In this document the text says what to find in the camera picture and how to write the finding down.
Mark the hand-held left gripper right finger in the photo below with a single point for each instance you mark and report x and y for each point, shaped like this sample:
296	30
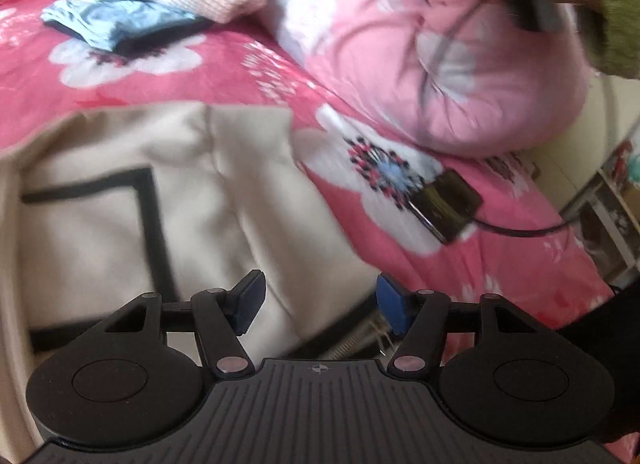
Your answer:
395	304

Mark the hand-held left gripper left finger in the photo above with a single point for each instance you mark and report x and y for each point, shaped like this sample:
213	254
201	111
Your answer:
250	301

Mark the cream sweatshirt with black trim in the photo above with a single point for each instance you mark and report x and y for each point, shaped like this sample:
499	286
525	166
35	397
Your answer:
225	204

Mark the person's right forearm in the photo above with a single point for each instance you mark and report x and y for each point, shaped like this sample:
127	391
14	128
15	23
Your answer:
620	4

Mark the black phone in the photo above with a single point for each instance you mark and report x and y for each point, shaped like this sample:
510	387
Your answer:
445	206

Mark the pink floral quilt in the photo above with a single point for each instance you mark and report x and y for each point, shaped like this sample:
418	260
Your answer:
400	44

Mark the white shelf rack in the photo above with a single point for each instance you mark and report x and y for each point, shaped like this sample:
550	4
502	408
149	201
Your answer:
615	224

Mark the pink floral blanket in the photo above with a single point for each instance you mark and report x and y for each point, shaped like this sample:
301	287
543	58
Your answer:
30	94

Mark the light blue cloth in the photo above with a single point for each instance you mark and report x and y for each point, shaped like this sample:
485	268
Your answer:
115	19

